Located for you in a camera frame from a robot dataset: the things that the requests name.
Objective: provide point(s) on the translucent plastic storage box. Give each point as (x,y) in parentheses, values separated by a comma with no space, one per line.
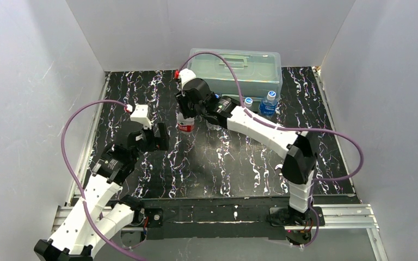
(257,72)

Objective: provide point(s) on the blue white bottle cap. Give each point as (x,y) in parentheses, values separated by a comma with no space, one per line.
(271,96)
(248,101)

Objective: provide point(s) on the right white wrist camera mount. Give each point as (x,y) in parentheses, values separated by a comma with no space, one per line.
(184,76)

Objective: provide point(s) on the aluminium frame rail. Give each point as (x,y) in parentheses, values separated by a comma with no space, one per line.
(254,218)

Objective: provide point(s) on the clear unlabelled plastic bottle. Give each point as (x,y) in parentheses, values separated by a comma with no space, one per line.
(247,106)

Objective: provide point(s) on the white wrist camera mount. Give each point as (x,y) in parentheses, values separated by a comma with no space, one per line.
(184,76)
(140,113)

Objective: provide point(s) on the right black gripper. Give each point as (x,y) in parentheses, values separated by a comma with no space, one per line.
(186,107)

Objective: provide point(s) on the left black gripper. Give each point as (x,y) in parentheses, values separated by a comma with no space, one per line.
(161,136)

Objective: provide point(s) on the blue label plastic bottle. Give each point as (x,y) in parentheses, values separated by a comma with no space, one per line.
(268,108)

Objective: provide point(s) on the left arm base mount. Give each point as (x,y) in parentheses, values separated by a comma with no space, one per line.
(148,218)

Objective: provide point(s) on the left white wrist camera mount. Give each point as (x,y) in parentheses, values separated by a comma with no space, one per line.
(140,113)

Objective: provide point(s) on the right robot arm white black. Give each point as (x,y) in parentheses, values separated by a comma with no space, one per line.
(295,147)

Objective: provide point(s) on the red label plastic bottle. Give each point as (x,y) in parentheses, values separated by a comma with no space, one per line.
(185,125)

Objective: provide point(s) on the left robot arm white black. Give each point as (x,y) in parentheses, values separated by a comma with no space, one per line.
(85,230)

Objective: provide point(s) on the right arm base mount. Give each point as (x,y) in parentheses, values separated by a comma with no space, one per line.
(295,219)

